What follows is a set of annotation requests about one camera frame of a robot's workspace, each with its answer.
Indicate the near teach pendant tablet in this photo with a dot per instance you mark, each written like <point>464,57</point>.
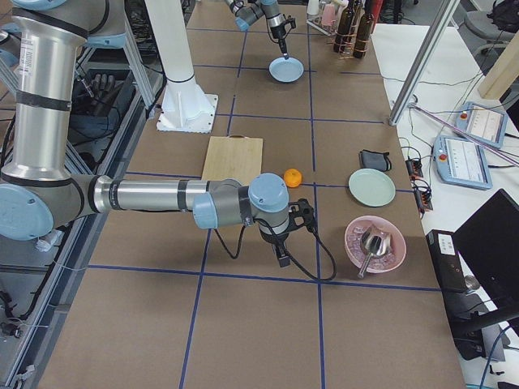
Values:
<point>461,162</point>

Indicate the light blue plate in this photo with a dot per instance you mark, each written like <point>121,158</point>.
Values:
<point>286,70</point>

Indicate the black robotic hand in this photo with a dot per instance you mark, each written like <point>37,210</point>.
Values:
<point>96,97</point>

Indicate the teach pendant tablet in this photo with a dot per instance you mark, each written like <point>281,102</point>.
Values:
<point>485,123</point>
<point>461,162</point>

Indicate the white wire rack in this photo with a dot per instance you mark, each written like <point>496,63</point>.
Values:
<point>315,22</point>

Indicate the copper wire bottle rack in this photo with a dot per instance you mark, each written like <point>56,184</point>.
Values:
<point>348,41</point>

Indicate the bamboo cutting board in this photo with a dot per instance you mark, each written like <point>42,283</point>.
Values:
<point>236,157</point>

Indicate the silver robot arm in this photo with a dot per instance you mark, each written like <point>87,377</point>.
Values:
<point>39,195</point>
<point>246,13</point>

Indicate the black computer monitor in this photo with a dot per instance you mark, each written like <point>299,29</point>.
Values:
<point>488,243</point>

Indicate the white plastic cup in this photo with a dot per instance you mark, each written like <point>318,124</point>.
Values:
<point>313,8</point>

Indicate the far teach pendant tablet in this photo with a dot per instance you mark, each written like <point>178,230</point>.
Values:
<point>485,123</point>

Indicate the black desktop computer box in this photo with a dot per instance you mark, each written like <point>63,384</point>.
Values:
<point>458,289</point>

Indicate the dark wine bottle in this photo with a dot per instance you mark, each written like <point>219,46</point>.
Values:
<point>364,31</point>
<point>344,26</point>

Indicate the aluminium frame post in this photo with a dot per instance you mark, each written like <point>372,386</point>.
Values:
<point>427,48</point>

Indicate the dark grey folded cloth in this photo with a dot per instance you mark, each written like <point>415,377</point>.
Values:
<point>375,160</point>

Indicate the pink cup in rack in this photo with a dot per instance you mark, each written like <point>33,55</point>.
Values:
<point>328,15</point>

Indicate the orange mandarin fruit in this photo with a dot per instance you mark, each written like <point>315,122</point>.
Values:
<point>292,178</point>

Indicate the metal ice scoop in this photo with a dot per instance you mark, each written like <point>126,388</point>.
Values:
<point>375,243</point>

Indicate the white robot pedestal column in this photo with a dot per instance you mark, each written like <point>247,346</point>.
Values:
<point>185,106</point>

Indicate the light green plate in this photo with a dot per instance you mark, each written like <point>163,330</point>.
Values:
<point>372,187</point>

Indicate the orange black power strip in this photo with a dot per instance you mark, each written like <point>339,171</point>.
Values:
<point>421,189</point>

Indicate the dark wine bottle right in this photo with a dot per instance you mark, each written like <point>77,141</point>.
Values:
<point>364,31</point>

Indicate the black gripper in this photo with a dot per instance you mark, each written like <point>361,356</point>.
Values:
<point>272,238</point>
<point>279,32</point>

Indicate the dark wine bottle left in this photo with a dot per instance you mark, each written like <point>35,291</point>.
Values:
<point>344,26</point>

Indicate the pink bowl with ice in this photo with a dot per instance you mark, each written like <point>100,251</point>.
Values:
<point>391,260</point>

